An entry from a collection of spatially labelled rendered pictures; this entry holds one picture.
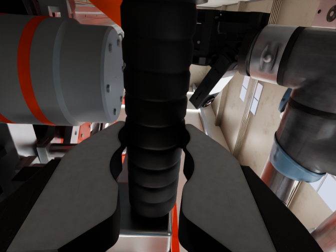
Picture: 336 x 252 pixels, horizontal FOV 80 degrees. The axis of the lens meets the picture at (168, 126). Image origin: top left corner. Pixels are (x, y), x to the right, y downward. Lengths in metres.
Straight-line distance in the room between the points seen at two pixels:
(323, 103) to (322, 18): 0.41
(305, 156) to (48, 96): 0.32
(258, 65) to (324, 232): 0.34
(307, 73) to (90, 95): 0.25
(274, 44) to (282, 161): 0.16
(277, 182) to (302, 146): 0.34
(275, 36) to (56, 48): 0.25
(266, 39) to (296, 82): 0.07
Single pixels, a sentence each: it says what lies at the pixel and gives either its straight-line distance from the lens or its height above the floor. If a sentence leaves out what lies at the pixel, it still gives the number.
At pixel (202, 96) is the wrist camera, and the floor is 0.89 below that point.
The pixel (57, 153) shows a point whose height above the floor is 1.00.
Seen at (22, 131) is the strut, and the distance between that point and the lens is 0.39.
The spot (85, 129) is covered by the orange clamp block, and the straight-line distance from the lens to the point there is 0.62.
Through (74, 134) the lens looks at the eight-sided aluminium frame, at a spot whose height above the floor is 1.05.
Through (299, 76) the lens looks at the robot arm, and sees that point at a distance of 0.29.
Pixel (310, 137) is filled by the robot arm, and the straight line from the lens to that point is 0.31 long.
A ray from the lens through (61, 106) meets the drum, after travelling 0.26.
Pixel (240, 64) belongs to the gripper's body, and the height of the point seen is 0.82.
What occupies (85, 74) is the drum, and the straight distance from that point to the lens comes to 0.24.
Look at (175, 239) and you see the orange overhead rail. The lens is 3.13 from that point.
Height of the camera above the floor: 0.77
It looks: 29 degrees up
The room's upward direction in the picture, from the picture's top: 176 degrees counter-clockwise
